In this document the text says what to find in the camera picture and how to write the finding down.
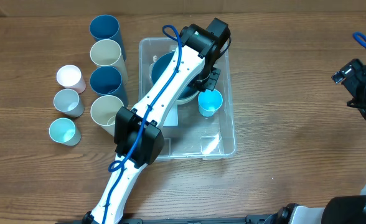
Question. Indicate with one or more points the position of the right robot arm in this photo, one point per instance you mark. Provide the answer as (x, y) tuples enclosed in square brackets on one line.
[(345, 209)]

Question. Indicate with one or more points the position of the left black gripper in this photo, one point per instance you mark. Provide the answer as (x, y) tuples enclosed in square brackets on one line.
[(210, 84)]

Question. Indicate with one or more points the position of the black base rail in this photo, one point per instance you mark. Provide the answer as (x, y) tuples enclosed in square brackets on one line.
[(249, 219)]

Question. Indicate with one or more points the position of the dark blue bowl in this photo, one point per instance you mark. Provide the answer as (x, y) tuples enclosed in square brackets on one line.
[(159, 67)]

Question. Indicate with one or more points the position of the mint green small cup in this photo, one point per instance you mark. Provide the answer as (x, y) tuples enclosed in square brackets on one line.
[(64, 131)]

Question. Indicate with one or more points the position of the grey small cup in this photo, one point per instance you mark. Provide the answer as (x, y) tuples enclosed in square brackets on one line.
[(68, 102)]

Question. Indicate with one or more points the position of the dark blue tall cup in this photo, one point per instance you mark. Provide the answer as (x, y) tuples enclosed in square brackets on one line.
[(107, 27), (108, 81)]

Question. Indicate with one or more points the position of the cream bowl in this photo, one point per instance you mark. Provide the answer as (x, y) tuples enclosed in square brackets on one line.
[(186, 100)]

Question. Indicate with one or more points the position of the white label in bin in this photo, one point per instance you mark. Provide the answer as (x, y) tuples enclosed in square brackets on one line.
[(172, 117)]

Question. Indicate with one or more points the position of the near dark blue tall cup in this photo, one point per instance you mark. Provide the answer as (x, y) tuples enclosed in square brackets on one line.
[(108, 81)]

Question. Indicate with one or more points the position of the far beige tall cup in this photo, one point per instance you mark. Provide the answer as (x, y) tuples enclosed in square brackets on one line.
[(108, 52)]

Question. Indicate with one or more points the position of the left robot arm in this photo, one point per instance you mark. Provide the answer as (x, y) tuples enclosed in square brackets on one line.
[(138, 136)]

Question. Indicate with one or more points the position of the beige tall cup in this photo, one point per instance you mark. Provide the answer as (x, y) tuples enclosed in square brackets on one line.
[(108, 52), (103, 112)]

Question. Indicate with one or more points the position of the pink small cup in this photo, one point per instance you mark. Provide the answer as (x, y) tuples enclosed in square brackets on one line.
[(70, 76)]

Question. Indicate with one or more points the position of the far dark blue tall cup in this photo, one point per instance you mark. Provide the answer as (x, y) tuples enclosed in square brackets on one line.
[(107, 27)]

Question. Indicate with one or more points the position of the near beige tall cup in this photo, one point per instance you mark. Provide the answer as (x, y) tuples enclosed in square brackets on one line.
[(103, 112)]

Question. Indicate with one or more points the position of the light blue small cup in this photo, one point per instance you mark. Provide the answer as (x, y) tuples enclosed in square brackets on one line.
[(209, 102)]

